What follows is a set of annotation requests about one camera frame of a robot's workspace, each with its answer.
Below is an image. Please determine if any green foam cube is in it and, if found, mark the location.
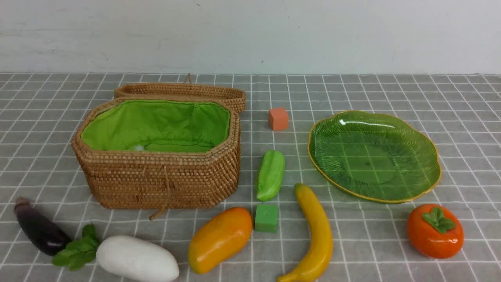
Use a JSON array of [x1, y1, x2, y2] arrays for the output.
[[254, 204, 279, 233]]

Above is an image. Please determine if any yellow banana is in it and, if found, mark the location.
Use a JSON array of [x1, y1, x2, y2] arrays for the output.
[[276, 183, 333, 282]]

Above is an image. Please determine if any orange foam cube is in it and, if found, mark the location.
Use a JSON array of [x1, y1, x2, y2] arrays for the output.
[[268, 107, 289, 131]]

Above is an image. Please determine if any orange yellow mango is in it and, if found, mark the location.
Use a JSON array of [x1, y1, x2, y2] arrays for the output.
[[187, 207, 252, 274]]

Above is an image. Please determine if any woven rattan basket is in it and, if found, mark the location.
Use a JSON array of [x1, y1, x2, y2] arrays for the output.
[[72, 96, 240, 220]]

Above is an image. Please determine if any green cucumber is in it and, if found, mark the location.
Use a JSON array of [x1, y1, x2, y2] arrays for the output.
[[256, 150, 286, 201]]

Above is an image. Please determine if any purple eggplant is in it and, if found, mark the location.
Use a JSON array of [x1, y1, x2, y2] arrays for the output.
[[14, 197, 72, 257]]

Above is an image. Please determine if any green glass leaf plate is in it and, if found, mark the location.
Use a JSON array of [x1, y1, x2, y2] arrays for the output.
[[307, 110, 442, 204]]

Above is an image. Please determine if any white radish with leaves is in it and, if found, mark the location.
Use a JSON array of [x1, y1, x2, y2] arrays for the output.
[[52, 224, 180, 282]]

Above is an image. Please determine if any orange persimmon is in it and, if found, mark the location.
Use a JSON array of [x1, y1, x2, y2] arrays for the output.
[[406, 204, 465, 259]]

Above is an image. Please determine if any woven rattan basket lid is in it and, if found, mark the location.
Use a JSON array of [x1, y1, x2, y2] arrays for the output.
[[114, 81, 246, 113]]

